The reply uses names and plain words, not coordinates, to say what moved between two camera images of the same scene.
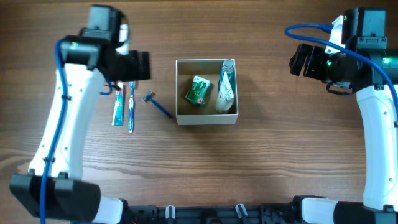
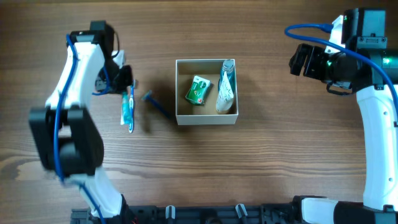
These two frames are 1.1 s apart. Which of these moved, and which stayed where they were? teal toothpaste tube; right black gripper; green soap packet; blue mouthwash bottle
Moved: teal toothpaste tube
Stayed: right black gripper; blue mouthwash bottle; green soap packet
